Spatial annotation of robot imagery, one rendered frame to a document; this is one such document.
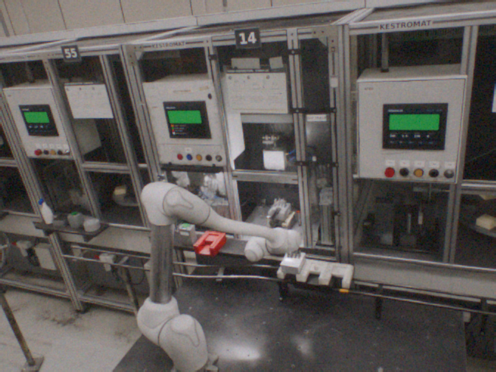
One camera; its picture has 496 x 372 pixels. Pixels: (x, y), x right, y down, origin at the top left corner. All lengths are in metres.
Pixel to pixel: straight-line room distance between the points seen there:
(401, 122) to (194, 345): 1.29
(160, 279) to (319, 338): 0.80
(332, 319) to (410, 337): 0.37
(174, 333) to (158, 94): 1.19
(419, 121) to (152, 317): 1.44
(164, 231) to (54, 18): 6.19
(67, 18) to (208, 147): 5.58
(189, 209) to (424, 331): 1.23
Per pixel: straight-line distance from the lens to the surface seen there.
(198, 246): 2.37
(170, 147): 2.36
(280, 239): 2.01
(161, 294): 1.99
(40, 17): 7.96
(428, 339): 2.18
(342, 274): 2.20
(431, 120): 1.89
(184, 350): 1.92
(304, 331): 2.17
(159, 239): 1.89
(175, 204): 1.68
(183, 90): 2.20
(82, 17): 7.37
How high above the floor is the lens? 2.20
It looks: 25 degrees down
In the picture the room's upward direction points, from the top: 8 degrees counter-clockwise
